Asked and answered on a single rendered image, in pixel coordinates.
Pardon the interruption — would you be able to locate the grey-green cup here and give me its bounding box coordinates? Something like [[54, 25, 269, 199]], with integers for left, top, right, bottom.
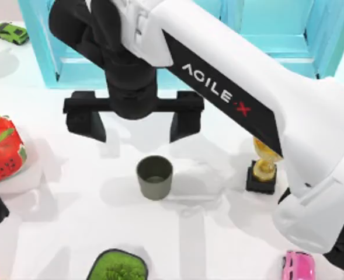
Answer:
[[135, 155, 174, 201]]

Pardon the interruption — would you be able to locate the light blue rack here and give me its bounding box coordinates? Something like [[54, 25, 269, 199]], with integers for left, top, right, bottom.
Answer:
[[17, 0, 344, 90]]

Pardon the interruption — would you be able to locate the gold trophy with black base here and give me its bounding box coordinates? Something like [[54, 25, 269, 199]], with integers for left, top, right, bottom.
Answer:
[[245, 136, 284, 195]]

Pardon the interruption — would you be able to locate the green toy car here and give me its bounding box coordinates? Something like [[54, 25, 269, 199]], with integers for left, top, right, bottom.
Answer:
[[0, 22, 30, 46]]

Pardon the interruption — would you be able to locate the black pot with green plant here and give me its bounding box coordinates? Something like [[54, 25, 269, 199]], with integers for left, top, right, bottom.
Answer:
[[85, 248, 149, 280]]

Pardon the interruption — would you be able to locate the pink toy car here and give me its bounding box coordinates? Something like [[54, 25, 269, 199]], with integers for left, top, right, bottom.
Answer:
[[282, 250, 317, 280]]

